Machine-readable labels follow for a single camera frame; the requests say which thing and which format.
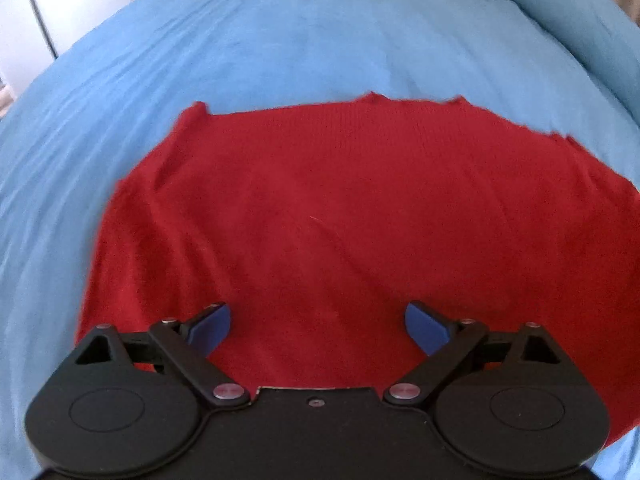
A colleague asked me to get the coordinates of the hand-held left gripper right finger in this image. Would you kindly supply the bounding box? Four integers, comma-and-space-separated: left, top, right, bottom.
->
383, 300, 566, 406

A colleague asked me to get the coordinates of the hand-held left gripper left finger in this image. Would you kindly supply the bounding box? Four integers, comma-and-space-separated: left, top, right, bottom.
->
74, 302, 250, 407

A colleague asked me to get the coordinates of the red knitted sweater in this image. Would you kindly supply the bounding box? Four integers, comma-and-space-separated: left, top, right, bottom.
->
75, 91, 640, 443

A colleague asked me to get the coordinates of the rolled blue duvet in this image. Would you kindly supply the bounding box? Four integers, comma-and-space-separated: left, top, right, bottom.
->
502, 0, 640, 128

